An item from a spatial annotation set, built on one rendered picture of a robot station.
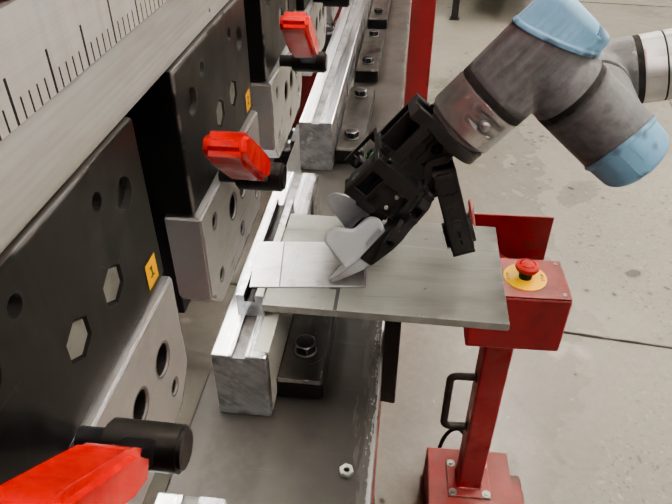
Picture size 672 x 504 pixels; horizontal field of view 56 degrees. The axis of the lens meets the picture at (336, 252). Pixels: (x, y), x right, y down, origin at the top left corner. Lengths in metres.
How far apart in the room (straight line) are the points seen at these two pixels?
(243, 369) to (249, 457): 0.09
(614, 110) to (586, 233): 2.09
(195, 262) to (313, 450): 0.37
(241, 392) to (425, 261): 0.26
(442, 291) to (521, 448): 1.19
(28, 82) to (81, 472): 0.12
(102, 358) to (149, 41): 0.14
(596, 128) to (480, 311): 0.22
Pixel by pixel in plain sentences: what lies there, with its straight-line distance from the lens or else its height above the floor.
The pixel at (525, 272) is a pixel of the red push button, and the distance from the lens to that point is 1.08.
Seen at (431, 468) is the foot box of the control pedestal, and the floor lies 0.12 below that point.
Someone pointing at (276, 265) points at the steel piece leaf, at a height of 1.00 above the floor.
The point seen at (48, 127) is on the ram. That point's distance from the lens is 0.23.
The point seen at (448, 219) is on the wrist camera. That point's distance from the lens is 0.68.
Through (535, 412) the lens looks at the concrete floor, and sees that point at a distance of 1.95.
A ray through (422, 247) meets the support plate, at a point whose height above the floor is 1.00.
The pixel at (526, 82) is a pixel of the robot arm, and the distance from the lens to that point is 0.60.
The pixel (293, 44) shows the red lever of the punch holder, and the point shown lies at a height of 1.29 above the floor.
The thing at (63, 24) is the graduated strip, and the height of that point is 1.39.
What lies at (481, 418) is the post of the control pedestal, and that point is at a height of 0.38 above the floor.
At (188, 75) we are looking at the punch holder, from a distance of 0.35.
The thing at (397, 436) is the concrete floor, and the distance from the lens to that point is 1.82.
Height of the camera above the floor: 1.45
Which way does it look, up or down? 37 degrees down
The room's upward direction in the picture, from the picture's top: straight up
